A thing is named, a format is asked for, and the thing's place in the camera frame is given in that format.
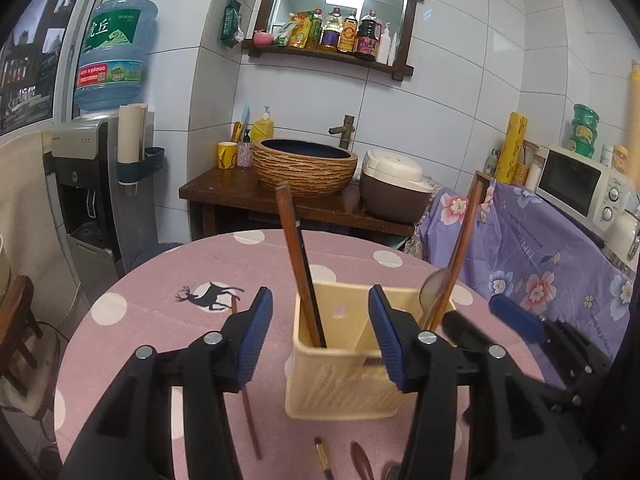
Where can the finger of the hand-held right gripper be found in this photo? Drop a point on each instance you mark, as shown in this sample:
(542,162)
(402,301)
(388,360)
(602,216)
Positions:
(517,317)
(465,332)

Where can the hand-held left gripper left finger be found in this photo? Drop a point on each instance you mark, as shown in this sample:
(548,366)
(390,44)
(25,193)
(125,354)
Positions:
(252,340)

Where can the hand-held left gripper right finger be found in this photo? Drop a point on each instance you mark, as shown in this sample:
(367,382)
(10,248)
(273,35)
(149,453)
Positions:
(392,340)

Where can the grey spoon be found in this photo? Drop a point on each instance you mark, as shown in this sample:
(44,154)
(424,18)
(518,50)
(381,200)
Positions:
(432,287)

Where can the cream plastic utensil holder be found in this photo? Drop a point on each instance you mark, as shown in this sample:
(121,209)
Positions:
(340,385)

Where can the black chopstick gold tip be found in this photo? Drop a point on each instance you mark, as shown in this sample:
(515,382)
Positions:
(322,460)

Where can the purple floral cloth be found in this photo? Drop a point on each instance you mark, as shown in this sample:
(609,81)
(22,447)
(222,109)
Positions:
(530,260)

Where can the dark round bin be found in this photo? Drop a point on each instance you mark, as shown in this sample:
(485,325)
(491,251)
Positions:
(155,255)

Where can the white kettle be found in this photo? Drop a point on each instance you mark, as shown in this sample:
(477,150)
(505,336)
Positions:
(622,235)

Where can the white microwave oven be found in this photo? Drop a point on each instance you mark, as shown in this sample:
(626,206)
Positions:
(570,185)

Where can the dark wooden counter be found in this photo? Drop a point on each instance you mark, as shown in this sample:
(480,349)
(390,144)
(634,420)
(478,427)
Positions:
(225,195)

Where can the glass jar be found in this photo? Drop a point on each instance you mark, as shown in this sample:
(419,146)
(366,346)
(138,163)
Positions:
(530,170)

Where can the white brown rice cooker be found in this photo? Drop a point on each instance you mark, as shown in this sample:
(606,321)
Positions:
(390,185)

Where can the yellow wrap roll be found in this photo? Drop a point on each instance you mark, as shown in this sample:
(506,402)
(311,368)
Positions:
(512,150)

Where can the brown ribbed sink basin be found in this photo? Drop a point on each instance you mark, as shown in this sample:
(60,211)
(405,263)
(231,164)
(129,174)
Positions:
(305,170)

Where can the white jar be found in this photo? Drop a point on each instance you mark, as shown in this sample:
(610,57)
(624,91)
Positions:
(606,156)

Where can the pink pump bottle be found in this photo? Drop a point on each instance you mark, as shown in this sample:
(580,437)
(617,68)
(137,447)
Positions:
(244,154)

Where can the yellow jar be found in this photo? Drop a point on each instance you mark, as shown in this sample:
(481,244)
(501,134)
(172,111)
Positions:
(620,158)

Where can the yellow dish soap bottle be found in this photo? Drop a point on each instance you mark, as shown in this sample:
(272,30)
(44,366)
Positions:
(261,129)

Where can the bronze faucet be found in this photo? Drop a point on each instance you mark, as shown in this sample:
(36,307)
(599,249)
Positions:
(346,132)

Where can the round cushioned seat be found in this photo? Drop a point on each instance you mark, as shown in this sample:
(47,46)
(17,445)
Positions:
(35,380)

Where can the grey water dispenser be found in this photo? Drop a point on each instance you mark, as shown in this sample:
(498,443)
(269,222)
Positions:
(85,195)

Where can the blue toothbrush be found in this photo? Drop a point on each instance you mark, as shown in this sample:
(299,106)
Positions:
(244,117)

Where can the small dark wooden stool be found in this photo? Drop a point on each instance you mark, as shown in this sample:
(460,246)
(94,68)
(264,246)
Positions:
(20,310)

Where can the white paper cup tube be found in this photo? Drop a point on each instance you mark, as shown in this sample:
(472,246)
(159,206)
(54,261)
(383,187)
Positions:
(131,132)

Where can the yellow paper cup stack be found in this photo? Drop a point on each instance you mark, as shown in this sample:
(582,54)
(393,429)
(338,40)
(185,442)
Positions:
(635,90)

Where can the small white squeeze bottle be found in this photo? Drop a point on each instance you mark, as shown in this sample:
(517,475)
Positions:
(393,52)

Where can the pink round container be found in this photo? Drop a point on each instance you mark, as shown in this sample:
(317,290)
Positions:
(262,38)

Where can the dark soy sauce bottle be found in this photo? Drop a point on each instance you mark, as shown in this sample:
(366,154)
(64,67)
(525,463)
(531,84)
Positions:
(366,37)

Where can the orange label sauce bottle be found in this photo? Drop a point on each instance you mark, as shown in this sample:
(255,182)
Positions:
(348,35)

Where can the yellow refill pouch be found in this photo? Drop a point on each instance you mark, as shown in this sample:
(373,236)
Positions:
(292,32)

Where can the purple label sauce bottle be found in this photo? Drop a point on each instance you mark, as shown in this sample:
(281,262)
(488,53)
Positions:
(330,35)

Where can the yellow green oil bottle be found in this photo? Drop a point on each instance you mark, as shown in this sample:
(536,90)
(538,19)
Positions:
(315,32)

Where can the blue water jug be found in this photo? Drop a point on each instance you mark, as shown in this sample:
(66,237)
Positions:
(112,55)

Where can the green packet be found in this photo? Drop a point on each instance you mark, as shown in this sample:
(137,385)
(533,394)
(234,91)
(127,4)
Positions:
(230,22)

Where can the sliding window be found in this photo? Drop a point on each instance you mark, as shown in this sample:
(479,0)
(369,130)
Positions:
(30,60)

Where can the blue wall caddy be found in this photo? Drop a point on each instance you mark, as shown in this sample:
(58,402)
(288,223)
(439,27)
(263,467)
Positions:
(147,165)

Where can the dark wooden wall shelf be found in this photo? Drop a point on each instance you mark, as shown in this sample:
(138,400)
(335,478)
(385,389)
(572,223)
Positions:
(409,25)

